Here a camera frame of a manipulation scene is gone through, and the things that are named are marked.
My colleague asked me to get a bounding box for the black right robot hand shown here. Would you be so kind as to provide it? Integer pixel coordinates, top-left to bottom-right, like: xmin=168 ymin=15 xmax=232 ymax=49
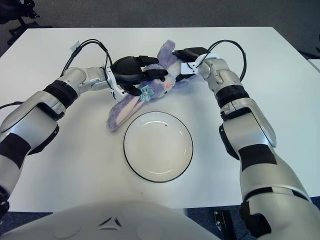
xmin=172 ymin=46 xmax=222 ymax=82

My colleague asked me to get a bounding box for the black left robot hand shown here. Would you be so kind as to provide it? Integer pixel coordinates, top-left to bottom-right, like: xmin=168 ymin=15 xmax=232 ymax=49
xmin=103 ymin=55 xmax=169 ymax=101

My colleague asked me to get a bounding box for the purple plush bunny doll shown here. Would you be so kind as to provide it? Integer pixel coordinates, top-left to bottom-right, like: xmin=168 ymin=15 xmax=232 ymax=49
xmin=106 ymin=40 xmax=196 ymax=133

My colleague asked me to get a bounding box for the white plate black rim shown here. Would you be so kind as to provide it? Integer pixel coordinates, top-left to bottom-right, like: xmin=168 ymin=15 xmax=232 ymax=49
xmin=123 ymin=111 xmax=194 ymax=184

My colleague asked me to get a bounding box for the white neighbouring desk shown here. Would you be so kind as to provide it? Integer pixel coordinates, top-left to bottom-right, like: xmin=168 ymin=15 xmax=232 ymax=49
xmin=307 ymin=58 xmax=320 ymax=76

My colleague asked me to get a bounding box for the silver robot torso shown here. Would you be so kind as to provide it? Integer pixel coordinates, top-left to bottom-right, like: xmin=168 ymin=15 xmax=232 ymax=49
xmin=1 ymin=199 xmax=221 ymax=240

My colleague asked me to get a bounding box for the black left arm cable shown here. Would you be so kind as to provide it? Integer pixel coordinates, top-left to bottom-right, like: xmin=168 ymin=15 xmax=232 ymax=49
xmin=0 ymin=38 xmax=113 ymax=111

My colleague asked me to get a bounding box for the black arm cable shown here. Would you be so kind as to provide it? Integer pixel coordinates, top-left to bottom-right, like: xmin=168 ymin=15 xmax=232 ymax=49
xmin=0 ymin=38 xmax=113 ymax=111
xmin=197 ymin=39 xmax=248 ymax=81

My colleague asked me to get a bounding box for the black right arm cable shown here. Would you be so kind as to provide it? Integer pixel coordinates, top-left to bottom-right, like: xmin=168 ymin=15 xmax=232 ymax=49
xmin=197 ymin=39 xmax=248 ymax=81

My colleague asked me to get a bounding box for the black table bracket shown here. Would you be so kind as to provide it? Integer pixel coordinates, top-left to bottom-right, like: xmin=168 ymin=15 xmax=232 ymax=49
xmin=213 ymin=209 xmax=235 ymax=240

